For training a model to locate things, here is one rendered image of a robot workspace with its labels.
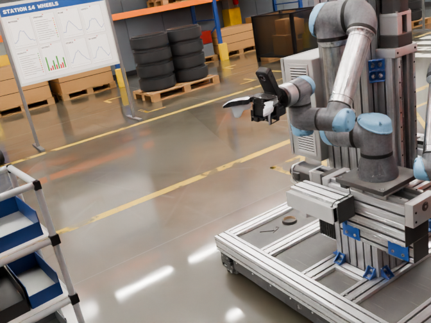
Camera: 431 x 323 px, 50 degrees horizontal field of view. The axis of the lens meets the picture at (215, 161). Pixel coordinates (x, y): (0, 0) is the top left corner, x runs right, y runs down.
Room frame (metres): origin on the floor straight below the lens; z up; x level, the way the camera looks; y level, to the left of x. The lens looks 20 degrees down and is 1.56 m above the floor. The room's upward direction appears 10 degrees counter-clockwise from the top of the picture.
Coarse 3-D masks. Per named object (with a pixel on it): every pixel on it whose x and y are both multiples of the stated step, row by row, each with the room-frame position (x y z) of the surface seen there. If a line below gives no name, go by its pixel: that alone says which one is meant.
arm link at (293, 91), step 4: (284, 84) 1.47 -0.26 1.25; (288, 84) 1.46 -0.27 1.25; (292, 84) 1.47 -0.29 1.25; (288, 88) 1.44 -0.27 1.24; (292, 88) 1.45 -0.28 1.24; (296, 88) 1.46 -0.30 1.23; (292, 92) 1.44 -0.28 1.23; (296, 92) 1.45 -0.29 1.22; (292, 96) 1.43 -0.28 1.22; (296, 96) 1.45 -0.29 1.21; (292, 100) 1.43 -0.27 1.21; (296, 100) 1.45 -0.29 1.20; (292, 104) 1.46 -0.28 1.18
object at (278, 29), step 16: (256, 16) 10.13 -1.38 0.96; (272, 16) 9.71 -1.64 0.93; (288, 16) 9.31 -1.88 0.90; (304, 16) 9.41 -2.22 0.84; (256, 32) 10.21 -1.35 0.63; (272, 32) 9.76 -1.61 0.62; (288, 32) 9.35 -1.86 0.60; (304, 32) 9.39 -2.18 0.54; (256, 48) 10.27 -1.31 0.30; (272, 48) 9.82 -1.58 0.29; (288, 48) 9.40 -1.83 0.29; (304, 48) 9.36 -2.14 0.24
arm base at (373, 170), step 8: (392, 152) 1.57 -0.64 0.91; (360, 160) 1.61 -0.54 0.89; (368, 160) 1.57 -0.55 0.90; (376, 160) 1.55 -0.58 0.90; (384, 160) 1.55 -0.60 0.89; (392, 160) 1.56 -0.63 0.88; (360, 168) 1.60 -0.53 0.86; (368, 168) 1.57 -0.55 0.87; (376, 168) 1.55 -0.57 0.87; (384, 168) 1.54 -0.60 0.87; (392, 168) 1.55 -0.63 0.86; (360, 176) 1.59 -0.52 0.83; (368, 176) 1.56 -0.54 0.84; (376, 176) 1.54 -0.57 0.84; (384, 176) 1.53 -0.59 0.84; (392, 176) 1.54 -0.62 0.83
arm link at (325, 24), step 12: (312, 12) 1.71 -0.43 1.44; (324, 12) 1.67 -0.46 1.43; (336, 12) 1.64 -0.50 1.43; (312, 24) 1.70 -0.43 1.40; (324, 24) 1.67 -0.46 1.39; (336, 24) 1.64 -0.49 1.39; (324, 36) 1.67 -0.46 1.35; (336, 36) 1.65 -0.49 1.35; (324, 48) 1.69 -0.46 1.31; (336, 48) 1.67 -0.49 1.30; (324, 60) 1.70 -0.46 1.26; (336, 60) 1.67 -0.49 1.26; (336, 72) 1.67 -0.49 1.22; (324, 132) 1.70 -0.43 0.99; (348, 132) 1.63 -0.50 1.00; (336, 144) 1.68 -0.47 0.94; (348, 144) 1.64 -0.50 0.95
